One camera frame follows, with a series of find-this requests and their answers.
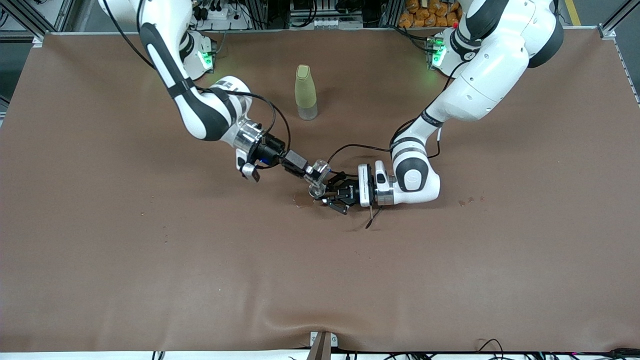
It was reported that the orange packaged goods pile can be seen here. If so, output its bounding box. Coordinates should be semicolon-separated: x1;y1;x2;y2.
398;0;463;29

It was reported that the aluminium frame strut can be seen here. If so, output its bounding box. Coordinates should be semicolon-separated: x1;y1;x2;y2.
597;0;640;38
0;0;76;38

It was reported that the clear glass measuring cup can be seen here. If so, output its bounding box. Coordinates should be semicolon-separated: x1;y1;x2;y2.
305;159;333;199

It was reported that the metal table edge bracket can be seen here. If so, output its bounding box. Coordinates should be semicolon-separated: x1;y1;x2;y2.
306;331;339;360

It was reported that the white power strip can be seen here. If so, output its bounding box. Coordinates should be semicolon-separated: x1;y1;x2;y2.
192;5;249;32

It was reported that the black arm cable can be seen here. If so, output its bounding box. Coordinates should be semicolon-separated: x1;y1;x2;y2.
100;0;292;169
326;60;458;230

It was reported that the brown table cloth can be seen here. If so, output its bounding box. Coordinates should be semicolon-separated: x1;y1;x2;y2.
0;27;640;354

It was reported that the yellow-green bottle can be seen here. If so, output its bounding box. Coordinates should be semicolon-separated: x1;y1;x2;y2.
294;64;319;121

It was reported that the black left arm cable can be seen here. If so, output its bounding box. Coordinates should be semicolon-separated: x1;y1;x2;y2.
326;60;458;230

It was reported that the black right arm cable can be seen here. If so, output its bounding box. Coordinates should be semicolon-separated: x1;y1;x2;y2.
100;0;292;169

